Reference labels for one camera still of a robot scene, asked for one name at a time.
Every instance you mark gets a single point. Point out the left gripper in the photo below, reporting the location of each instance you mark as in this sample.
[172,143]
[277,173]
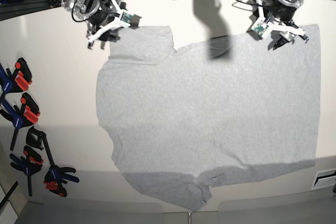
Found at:
[282,17]

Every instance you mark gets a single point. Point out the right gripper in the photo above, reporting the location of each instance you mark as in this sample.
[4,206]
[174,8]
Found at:
[103,21]

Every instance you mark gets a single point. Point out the grey T-shirt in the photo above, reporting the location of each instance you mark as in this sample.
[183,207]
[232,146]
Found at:
[220,112]

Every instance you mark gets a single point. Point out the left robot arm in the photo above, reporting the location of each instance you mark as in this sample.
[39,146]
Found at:
[288,3]

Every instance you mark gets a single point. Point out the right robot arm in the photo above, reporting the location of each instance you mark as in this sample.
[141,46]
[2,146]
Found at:
[77,9]

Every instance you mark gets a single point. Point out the top blue orange clamp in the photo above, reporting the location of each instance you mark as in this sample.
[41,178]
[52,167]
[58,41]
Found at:
[17,81]

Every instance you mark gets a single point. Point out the blue orange clamp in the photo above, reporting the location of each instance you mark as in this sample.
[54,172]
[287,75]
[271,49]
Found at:
[17,81]
[26,115]

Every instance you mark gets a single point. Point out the lower left blue clamp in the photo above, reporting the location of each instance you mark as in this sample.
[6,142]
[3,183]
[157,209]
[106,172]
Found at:
[30,164]

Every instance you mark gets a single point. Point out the long bar clamp black pad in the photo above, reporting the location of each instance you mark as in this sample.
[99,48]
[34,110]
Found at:
[56,176]

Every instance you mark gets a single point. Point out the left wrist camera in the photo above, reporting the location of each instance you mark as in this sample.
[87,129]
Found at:
[261,28]

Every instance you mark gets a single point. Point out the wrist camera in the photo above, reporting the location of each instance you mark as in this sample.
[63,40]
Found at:
[261,28]
[129,20]

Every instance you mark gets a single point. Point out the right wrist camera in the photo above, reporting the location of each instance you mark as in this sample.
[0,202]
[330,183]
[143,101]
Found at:
[129,20]

